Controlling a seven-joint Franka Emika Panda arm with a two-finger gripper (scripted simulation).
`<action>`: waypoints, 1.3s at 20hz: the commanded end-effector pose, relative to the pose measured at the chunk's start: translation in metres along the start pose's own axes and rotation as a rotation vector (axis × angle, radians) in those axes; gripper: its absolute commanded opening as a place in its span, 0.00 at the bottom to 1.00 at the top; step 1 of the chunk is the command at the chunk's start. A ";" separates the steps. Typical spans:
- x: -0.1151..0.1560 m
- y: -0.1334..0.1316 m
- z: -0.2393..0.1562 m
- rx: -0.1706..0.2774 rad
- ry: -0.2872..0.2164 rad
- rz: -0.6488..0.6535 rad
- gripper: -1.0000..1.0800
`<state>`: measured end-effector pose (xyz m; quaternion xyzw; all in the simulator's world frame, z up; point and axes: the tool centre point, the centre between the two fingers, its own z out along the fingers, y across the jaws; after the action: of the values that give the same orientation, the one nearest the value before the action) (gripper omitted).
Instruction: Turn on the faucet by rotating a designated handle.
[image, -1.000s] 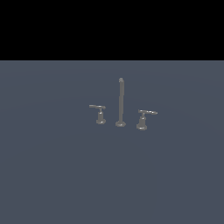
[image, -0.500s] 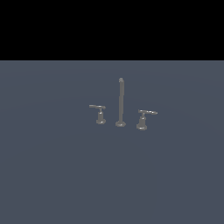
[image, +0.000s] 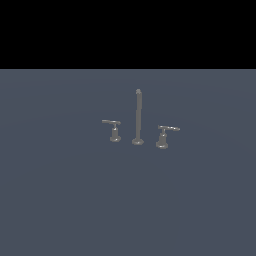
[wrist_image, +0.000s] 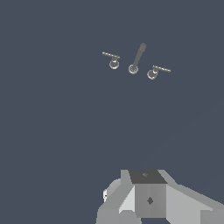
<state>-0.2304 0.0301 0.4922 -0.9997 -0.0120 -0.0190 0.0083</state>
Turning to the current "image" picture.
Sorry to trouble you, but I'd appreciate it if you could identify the grey faucet spout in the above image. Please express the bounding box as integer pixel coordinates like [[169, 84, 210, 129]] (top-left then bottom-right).
[[131, 88, 146, 146]]

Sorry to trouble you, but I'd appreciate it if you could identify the grey faucet lever handle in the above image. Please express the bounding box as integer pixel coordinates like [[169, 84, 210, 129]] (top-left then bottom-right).
[[155, 124, 181, 150], [101, 119, 122, 143]]

